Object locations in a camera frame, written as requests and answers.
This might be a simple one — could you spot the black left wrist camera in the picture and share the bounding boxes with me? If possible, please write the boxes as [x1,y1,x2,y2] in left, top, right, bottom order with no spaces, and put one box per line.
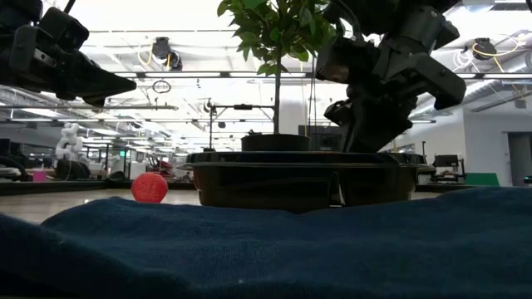
[39,6,91,53]

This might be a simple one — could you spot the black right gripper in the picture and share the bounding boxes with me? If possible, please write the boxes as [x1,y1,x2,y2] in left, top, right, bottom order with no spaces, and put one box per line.
[315,37,467,154]

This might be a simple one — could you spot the black machine on cart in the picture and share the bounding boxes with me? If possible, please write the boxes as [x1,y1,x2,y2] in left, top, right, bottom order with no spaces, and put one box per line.
[431,154,467,184]

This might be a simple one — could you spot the small green leafy tree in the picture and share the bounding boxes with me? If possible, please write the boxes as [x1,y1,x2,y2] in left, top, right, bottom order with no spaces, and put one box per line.
[216,0,338,136]

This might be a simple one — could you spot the green board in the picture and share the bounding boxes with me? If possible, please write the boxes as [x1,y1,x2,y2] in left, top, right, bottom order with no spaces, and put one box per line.
[464,172,500,188]

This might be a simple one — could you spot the black plant pot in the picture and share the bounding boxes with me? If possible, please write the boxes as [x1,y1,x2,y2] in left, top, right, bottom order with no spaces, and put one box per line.
[240,133,312,153]

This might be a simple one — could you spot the black round bag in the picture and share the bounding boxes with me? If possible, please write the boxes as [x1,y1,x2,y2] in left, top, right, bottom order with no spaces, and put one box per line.
[56,159,91,180]

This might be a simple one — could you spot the black aluminium table frame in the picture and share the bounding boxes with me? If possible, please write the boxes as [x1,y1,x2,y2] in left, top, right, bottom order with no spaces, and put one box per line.
[0,178,475,197]

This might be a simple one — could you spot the black camera stand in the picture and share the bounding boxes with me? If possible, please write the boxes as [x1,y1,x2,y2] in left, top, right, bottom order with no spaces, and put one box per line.
[202,99,276,153]

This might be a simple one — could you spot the black monitor box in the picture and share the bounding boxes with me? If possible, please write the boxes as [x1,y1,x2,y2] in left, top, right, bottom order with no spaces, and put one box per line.
[298,125,346,153]

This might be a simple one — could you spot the dark blue towel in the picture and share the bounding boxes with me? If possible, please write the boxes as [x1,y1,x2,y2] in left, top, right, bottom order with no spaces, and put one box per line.
[0,185,532,299]

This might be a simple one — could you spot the red bumpy round fruit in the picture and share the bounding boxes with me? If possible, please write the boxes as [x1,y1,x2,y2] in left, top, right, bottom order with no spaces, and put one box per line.
[131,172,170,204]

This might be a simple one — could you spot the grey door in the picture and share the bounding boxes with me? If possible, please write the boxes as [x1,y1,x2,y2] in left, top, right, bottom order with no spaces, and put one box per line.
[506,131,532,187]

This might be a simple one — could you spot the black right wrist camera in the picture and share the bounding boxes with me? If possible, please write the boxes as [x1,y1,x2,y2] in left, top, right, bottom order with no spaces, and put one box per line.
[394,7,461,53]

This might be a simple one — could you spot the black ceiling cable reel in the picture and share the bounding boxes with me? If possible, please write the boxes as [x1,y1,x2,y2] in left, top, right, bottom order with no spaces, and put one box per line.
[472,37,499,61]
[150,36,184,71]

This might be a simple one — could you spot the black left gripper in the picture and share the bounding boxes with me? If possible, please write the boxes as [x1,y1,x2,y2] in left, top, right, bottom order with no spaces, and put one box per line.
[0,24,137,108]

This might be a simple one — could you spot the black plastic tupperware container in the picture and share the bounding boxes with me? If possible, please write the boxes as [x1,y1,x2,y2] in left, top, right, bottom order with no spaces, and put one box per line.
[177,151,436,213]

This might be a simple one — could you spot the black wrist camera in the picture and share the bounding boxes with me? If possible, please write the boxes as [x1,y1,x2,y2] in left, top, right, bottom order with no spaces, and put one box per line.
[394,7,461,53]
[39,6,91,53]

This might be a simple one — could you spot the red cart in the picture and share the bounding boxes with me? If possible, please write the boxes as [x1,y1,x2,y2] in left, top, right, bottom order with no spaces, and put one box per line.
[148,159,175,182]

